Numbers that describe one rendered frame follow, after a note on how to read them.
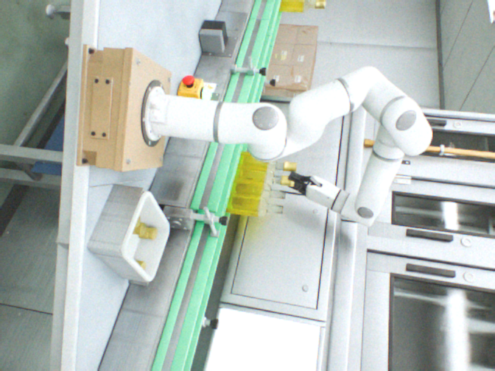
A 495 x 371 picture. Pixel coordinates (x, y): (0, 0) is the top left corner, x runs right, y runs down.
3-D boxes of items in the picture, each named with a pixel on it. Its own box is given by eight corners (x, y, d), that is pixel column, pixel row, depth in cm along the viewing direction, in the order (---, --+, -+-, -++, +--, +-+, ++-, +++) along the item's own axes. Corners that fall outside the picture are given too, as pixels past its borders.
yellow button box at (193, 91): (180, 107, 134) (201, 109, 133) (174, 90, 128) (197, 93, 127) (186, 92, 138) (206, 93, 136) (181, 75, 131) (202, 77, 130)
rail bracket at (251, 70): (229, 75, 143) (265, 78, 140) (226, 59, 136) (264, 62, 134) (231, 68, 145) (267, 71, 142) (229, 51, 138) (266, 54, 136)
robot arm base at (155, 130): (134, 132, 84) (205, 141, 82) (144, 73, 84) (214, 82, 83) (158, 144, 99) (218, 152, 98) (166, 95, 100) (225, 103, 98)
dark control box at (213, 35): (201, 51, 148) (223, 54, 146) (197, 34, 141) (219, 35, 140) (207, 37, 152) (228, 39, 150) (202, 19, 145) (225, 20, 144)
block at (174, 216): (169, 230, 121) (191, 232, 120) (160, 215, 113) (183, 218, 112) (172, 219, 123) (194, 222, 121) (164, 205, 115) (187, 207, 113)
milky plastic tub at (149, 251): (122, 279, 108) (152, 284, 107) (86, 247, 89) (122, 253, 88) (144, 222, 117) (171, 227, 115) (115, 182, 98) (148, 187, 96)
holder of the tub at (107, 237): (127, 284, 113) (153, 288, 112) (85, 246, 90) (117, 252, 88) (148, 230, 121) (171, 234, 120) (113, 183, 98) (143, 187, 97)
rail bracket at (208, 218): (192, 235, 121) (231, 241, 119) (179, 209, 107) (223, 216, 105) (194, 226, 123) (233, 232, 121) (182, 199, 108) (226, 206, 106)
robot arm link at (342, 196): (347, 201, 134) (339, 197, 135) (351, 189, 126) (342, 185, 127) (338, 218, 131) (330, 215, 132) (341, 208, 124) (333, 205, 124)
